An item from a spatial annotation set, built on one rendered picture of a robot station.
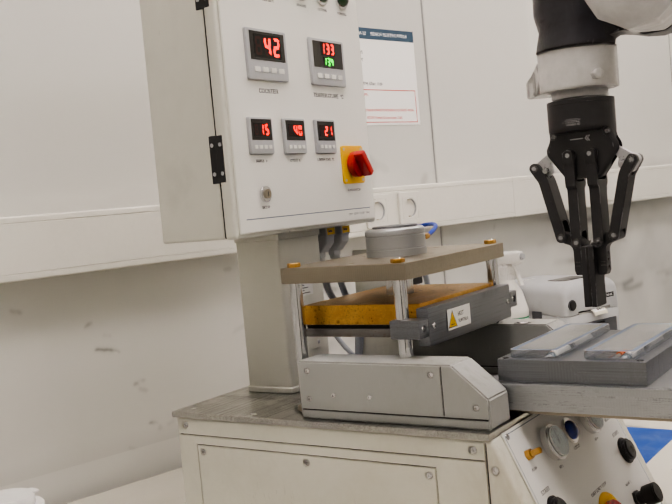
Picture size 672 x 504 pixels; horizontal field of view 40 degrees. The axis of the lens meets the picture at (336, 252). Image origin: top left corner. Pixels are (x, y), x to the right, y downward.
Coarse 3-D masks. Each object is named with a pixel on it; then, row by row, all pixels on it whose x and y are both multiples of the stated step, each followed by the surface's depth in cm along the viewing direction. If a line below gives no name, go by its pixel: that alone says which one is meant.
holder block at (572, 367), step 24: (600, 336) 112; (504, 360) 103; (528, 360) 101; (552, 360) 100; (576, 360) 98; (600, 360) 97; (624, 360) 96; (648, 360) 95; (600, 384) 97; (624, 384) 95; (648, 384) 94
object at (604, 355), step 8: (664, 336) 104; (648, 344) 99; (656, 344) 101; (584, 352) 99; (592, 352) 98; (600, 352) 97; (608, 352) 97; (616, 352) 96; (624, 352) 96; (632, 352) 95; (640, 352) 97
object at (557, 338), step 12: (576, 324) 117; (588, 324) 116; (600, 324) 115; (540, 336) 110; (552, 336) 109; (564, 336) 109; (576, 336) 108; (516, 348) 103; (528, 348) 103; (540, 348) 102; (552, 348) 101
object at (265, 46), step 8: (256, 40) 118; (264, 40) 120; (272, 40) 121; (256, 48) 118; (264, 48) 120; (272, 48) 121; (280, 48) 122; (256, 56) 118; (264, 56) 119; (272, 56) 121; (280, 56) 122
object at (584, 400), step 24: (504, 384) 102; (528, 384) 100; (552, 384) 99; (576, 384) 98; (528, 408) 100; (552, 408) 99; (576, 408) 97; (600, 408) 96; (624, 408) 94; (648, 408) 93
